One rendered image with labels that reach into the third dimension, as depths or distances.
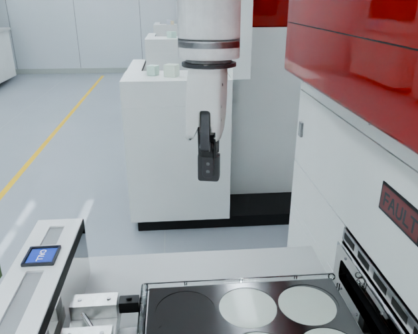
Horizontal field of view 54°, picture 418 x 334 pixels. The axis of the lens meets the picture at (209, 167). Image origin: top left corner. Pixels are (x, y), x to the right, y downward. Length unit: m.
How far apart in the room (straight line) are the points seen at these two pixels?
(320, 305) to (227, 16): 0.50
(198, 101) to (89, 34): 8.00
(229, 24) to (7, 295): 0.53
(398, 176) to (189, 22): 0.38
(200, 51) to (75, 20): 8.03
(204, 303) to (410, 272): 0.34
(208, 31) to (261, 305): 0.47
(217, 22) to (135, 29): 7.87
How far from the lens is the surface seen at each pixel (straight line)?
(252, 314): 0.74
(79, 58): 8.61
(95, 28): 8.49
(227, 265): 0.98
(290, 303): 0.77
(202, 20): 0.54
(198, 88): 0.54
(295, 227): 1.20
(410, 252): 0.67
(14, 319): 0.71
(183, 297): 0.77
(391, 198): 0.69
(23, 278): 0.78
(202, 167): 0.61
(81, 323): 0.78
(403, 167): 0.67
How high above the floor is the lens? 1.40
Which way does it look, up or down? 23 degrees down
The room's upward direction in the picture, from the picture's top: straight up
